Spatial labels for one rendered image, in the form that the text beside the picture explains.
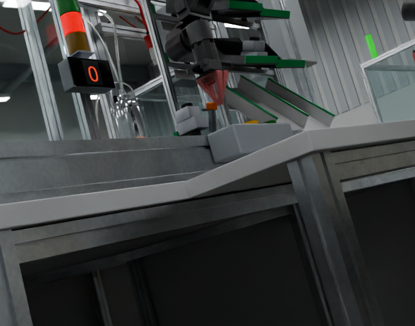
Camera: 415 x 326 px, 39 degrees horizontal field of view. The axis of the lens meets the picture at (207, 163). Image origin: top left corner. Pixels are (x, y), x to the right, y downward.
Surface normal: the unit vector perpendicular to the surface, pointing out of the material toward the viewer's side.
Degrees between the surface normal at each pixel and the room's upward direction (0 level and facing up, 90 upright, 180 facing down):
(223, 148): 90
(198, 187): 90
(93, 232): 90
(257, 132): 90
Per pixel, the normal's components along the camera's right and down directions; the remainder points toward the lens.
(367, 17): -0.72, 0.10
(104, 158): 0.73, -0.29
